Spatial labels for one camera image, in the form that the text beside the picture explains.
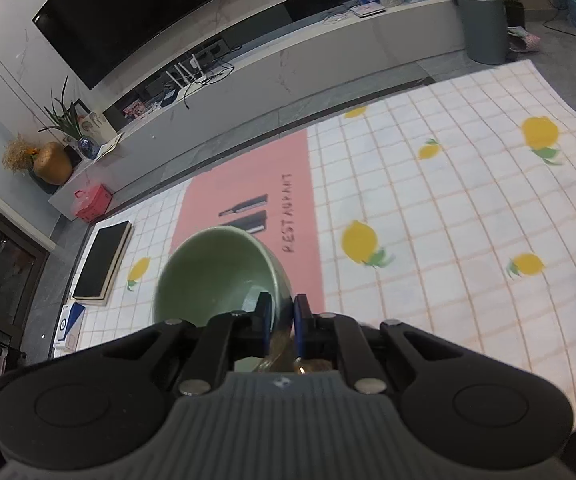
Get white router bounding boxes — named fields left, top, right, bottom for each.
left=165, top=52, right=210, bottom=92

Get dried yellow flowers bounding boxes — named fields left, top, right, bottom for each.
left=1, top=134, right=40, bottom=174

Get black book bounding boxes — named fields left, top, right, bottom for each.
left=71, top=219, right=133, bottom=307

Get loose papers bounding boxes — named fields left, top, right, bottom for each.
left=95, top=132, right=125, bottom=161

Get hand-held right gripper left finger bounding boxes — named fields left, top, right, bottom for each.
left=103, top=291, right=274, bottom=397

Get black wall television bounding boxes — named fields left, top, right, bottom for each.
left=31, top=0, right=259, bottom=92

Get floral bag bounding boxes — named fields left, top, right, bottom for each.
left=507, top=27, right=542, bottom=54

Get pink plastic basket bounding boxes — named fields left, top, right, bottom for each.
left=72, top=183, right=114, bottom=224

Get blue glass vase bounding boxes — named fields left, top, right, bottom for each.
left=76, top=134, right=100, bottom=161

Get gold vase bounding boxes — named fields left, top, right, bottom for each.
left=32, top=140, right=74, bottom=186

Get pink placemat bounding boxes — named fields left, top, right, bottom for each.
left=169, top=129, right=325, bottom=322

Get elephant picture card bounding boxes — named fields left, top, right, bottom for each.
left=78, top=109, right=119, bottom=144

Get green ceramic bowl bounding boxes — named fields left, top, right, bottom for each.
left=152, top=226, right=294, bottom=342

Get black cables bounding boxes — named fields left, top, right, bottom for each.
left=182, top=55, right=237, bottom=111

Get grey power strip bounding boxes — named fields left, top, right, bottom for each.
left=187, top=39, right=232, bottom=61

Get white marble tv console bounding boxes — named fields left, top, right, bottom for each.
left=47, top=0, right=470, bottom=222

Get green leafy plant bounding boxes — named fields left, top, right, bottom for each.
left=37, top=75, right=87, bottom=142

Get pink photo card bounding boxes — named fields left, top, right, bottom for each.
left=121, top=99, right=148, bottom=120

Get grey trash bin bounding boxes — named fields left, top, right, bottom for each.
left=453, top=0, right=510, bottom=65

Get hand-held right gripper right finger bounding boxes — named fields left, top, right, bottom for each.
left=292, top=293, right=472, bottom=396

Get white and blue box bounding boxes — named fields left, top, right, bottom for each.
left=53, top=299, right=88, bottom=350

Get white tablet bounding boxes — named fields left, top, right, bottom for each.
left=350, top=2, right=387, bottom=19

